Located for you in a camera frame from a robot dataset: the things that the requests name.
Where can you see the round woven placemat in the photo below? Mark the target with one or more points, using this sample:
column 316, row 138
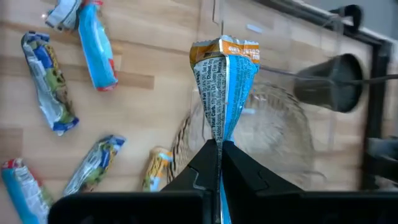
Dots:
column 280, row 133

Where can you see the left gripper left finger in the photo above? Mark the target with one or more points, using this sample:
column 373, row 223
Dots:
column 186, row 186

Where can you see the blue red granola bar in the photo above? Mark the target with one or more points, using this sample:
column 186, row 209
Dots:
column 96, row 53
column 23, row 193

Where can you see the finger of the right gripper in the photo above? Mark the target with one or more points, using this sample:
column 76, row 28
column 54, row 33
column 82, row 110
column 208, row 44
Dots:
column 385, row 171
column 384, row 147

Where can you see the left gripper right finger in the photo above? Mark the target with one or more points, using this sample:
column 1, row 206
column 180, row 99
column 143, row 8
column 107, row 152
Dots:
column 255, row 193

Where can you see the blue green orange granola bar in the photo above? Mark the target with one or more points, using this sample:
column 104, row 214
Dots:
column 49, row 84
column 225, row 93
column 93, row 165
column 155, row 169

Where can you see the white silver packet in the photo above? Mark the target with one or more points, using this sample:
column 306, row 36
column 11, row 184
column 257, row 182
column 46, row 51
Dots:
column 63, row 14

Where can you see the green plant in black pot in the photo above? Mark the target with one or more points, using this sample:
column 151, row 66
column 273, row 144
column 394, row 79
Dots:
column 326, row 84

